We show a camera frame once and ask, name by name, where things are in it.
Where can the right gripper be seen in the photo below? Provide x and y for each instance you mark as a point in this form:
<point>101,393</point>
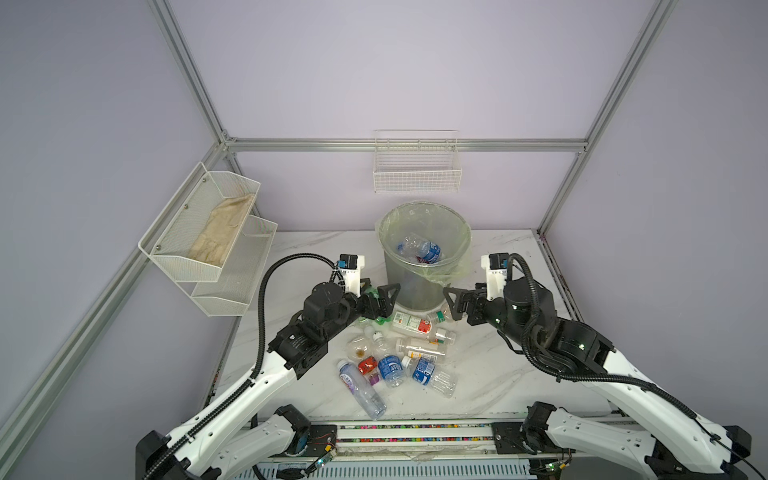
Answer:
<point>471,298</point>

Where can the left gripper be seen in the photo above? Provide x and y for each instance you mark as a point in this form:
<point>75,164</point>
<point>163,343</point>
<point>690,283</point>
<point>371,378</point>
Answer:
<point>384,307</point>

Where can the red label small bottle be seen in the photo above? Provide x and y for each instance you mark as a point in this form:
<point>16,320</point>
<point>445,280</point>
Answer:
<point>360,352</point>

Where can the purple label clear bottle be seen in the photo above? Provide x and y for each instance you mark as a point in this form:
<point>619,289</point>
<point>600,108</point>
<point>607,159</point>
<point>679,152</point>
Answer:
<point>360,388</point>

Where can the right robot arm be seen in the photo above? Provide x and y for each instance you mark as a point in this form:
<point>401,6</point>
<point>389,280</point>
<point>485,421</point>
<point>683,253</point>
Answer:
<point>672,441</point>

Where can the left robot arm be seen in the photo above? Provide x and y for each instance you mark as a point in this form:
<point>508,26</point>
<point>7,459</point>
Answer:
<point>215,442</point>

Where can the grey mesh waste bin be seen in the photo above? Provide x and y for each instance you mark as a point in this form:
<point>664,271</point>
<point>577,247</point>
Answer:
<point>420,282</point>

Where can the green plastic bin liner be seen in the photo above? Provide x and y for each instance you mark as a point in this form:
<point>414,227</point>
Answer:
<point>450,240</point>

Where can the clear bottle green cap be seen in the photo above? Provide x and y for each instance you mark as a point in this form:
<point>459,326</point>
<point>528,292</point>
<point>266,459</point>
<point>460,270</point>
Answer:
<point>438,317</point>

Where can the small green label bottle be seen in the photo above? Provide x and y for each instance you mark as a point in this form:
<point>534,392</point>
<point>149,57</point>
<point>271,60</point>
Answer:
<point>365,323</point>

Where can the white red label bottle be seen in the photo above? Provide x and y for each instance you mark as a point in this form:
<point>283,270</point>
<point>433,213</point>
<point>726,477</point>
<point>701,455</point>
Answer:
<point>411,325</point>

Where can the clear bottle orange cap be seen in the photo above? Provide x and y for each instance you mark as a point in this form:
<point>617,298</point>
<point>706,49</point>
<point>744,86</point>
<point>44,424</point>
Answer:
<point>420,348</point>

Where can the blue label round bottle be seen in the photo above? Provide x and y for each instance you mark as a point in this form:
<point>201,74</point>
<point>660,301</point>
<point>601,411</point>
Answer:
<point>389,363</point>

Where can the blue label crushed bottle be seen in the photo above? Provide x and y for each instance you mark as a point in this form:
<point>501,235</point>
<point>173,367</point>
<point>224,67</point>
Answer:
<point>427,373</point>

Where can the lower white mesh shelf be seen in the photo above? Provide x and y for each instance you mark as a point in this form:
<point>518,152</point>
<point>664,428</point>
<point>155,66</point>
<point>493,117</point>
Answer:
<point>233,293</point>

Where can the white mesh shelf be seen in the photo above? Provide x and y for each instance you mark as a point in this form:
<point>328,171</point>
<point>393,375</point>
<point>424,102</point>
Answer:
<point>233,293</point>
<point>193,237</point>

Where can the beige cloth in shelf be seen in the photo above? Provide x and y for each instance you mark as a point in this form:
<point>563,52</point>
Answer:
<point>213,244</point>

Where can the upper white mesh shelf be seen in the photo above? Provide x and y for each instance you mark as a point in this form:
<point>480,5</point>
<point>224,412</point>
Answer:
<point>193,237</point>

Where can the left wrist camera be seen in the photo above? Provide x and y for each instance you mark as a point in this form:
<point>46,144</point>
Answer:
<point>350,266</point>

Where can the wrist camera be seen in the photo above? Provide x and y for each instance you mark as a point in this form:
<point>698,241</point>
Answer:
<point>350,266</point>
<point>495,266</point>

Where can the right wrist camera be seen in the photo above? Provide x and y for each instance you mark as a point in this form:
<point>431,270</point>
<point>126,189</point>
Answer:
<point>495,266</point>

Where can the white wire wall basket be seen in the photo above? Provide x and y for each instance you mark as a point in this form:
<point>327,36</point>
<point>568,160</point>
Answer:
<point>416,172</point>

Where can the aluminium front rail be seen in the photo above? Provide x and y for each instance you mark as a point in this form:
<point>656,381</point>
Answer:
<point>414,441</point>

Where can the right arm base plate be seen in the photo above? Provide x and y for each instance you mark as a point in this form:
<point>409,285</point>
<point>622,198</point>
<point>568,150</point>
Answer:
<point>515,438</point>

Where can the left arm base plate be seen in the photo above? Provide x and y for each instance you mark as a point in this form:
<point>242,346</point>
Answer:
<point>314,442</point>

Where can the aluminium frame back rail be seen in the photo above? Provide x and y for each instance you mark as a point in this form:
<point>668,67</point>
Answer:
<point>402,144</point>

